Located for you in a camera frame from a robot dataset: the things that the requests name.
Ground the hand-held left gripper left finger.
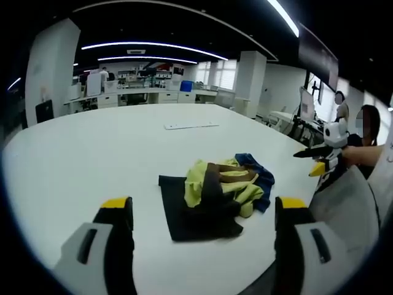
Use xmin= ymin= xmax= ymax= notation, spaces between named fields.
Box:
xmin=53 ymin=196 xmax=138 ymax=295

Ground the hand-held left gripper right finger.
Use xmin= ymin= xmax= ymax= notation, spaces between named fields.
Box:
xmin=274 ymin=196 xmax=382 ymax=295

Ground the green brown blue garment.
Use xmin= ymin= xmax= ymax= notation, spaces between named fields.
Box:
xmin=183 ymin=152 xmax=276 ymax=219

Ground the black template mat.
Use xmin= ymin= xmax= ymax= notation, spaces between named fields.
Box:
xmin=158 ymin=174 xmax=245 ymax=243

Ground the computer monitor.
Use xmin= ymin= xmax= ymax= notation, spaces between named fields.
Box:
xmin=300 ymin=87 xmax=316 ymax=122

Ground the white side desk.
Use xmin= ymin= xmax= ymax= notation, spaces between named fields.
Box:
xmin=267 ymin=110 xmax=303 ymax=132

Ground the person's white clothing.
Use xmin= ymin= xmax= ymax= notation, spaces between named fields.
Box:
xmin=367 ymin=136 xmax=393 ymax=225

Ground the long ceiling light strip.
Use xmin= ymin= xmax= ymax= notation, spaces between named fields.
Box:
xmin=97 ymin=55 xmax=199 ymax=65
xmin=80 ymin=41 xmax=230 ymax=61
xmin=266 ymin=0 xmax=300 ymax=38

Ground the black office chair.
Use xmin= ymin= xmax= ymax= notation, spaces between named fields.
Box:
xmin=34 ymin=99 xmax=55 ymax=124

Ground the long white counter desk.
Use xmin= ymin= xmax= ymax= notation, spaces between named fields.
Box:
xmin=63 ymin=87 xmax=219 ymax=115

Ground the dark wall screen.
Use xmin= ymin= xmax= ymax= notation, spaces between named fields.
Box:
xmin=298 ymin=22 xmax=340 ymax=92

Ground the white table cable cover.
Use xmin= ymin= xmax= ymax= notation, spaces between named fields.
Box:
xmin=163 ymin=122 xmax=220 ymax=131

